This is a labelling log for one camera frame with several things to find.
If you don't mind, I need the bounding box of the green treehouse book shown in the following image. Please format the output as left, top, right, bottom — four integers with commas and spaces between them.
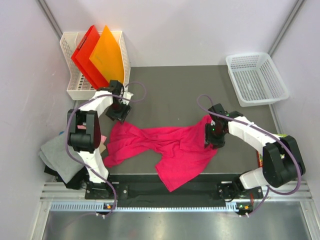
256, 134, 287, 168

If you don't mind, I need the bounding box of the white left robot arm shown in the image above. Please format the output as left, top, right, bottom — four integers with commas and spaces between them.
66, 80, 132, 200

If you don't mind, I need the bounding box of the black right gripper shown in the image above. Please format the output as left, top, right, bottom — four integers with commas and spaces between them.
204, 123, 227, 150

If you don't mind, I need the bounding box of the white plastic mesh basket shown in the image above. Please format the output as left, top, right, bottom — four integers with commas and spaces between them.
225, 52, 289, 107

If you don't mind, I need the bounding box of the orange plastic folder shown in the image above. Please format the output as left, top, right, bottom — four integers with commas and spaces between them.
89, 25, 125, 84

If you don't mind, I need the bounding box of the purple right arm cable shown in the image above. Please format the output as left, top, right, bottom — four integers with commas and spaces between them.
196, 93, 303, 216

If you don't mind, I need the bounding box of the pink red t shirt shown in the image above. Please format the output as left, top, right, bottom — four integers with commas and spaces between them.
103, 115, 218, 192

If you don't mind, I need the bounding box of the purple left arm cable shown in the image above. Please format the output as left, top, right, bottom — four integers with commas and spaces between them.
64, 81, 147, 217

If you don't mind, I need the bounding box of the grey folded t shirt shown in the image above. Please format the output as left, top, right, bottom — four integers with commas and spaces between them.
38, 133, 84, 184

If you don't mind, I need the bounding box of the aluminium front rail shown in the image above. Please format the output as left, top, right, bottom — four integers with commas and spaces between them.
40, 182, 313, 213

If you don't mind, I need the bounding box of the white file organizer rack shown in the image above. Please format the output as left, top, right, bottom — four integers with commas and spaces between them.
60, 31, 131, 101

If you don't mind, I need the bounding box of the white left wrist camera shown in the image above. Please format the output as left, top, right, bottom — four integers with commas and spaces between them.
120, 91, 134, 105

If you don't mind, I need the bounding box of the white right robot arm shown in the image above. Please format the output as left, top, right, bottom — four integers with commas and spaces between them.
204, 104, 306, 198

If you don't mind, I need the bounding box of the brown folded cloth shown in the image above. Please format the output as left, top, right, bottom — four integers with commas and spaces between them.
99, 144, 107, 155

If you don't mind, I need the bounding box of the red plastic folder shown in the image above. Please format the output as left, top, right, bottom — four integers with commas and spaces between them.
71, 25, 109, 90

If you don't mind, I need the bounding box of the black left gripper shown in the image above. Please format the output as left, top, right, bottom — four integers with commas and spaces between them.
105, 99, 132, 125

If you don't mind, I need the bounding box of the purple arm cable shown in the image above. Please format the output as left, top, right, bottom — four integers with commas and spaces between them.
64, 81, 147, 217
196, 93, 303, 216

